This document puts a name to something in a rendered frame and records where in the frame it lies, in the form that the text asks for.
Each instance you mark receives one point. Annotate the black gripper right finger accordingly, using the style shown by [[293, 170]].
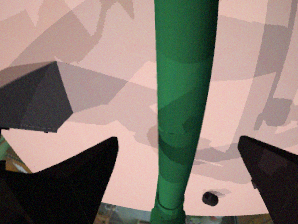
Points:
[[275, 173]]

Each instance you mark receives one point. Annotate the black short cylinder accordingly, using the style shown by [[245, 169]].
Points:
[[210, 199]]

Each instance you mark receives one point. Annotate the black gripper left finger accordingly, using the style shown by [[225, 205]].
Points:
[[67, 193]]

